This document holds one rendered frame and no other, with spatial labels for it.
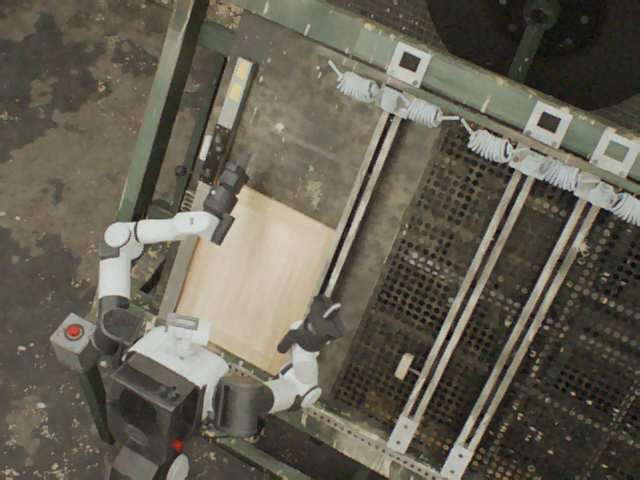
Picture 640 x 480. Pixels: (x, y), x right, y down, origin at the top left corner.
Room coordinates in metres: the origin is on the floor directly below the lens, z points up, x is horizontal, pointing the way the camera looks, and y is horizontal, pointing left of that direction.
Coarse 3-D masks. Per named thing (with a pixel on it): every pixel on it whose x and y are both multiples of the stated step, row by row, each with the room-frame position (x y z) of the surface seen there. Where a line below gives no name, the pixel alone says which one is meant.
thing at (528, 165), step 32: (512, 160) 1.55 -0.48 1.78; (544, 160) 1.54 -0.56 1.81; (512, 192) 1.52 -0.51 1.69; (512, 224) 1.47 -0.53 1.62; (480, 256) 1.42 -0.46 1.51; (480, 288) 1.35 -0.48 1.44; (448, 320) 1.30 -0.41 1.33; (448, 352) 1.24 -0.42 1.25; (416, 384) 1.18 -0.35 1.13; (416, 416) 1.11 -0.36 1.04
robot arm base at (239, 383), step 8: (240, 376) 1.04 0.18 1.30; (224, 384) 0.99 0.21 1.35; (232, 384) 0.99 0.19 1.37; (240, 384) 0.98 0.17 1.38; (248, 384) 0.99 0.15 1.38; (256, 384) 1.00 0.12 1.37; (224, 392) 0.98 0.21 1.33; (248, 392) 0.97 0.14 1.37; (256, 392) 0.98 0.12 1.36; (224, 400) 0.96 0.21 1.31; (216, 408) 0.94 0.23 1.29; (224, 408) 0.95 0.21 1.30; (216, 416) 0.92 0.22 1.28; (224, 416) 0.93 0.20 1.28; (216, 424) 0.91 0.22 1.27; (224, 424) 0.91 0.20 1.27; (224, 432) 0.88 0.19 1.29; (232, 432) 0.88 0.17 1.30; (240, 432) 0.88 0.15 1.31; (248, 432) 0.88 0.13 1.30; (256, 432) 0.90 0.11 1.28
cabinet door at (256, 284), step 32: (256, 192) 1.66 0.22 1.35; (256, 224) 1.59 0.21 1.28; (288, 224) 1.58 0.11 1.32; (320, 224) 1.57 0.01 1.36; (224, 256) 1.54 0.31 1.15; (256, 256) 1.53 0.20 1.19; (288, 256) 1.52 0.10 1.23; (320, 256) 1.50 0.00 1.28; (192, 288) 1.48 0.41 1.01; (224, 288) 1.47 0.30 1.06; (256, 288) 1.46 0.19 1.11; (288, 288) 1.45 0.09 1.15; (224, 320) 1.40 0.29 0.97; (256, 320) 1.39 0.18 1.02; (288, 320) 1.38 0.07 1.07; (256, 352) 1.32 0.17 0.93
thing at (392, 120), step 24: (408, 48) 1.79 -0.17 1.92; (408, 72) 1.75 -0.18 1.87; (384, 96) 1.63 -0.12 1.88; (408, 96) 1.71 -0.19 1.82; (384, 120) 1.70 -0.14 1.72; (384, 144) 1.66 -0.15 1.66; (360, 168) 1.62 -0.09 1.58; (384, 168) 1.64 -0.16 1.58; (360, 192) 1.60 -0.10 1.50; (360, 216) 1.53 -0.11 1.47; (336, 240) 1.50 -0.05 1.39; (336, 264) 1.45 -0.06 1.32; (336, 288) 1.42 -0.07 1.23; (288, 360) 1.26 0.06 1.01
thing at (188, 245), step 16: (256, 64) 1.92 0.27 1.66; (240, 80) 1.87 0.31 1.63; (240, 96) 1.84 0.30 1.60; (224, 112) 1.82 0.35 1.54; (240, 112) 1.83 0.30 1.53; (224, 160) 1.74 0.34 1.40; (192, 208) 1.64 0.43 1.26; (192, 240) 1.57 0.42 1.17; (176, 256) 1.54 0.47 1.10; (192, 256) 1.55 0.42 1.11; (176, 272) 1.51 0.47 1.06; (176, 288) 1.47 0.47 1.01; (176, 304) 1.44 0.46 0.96
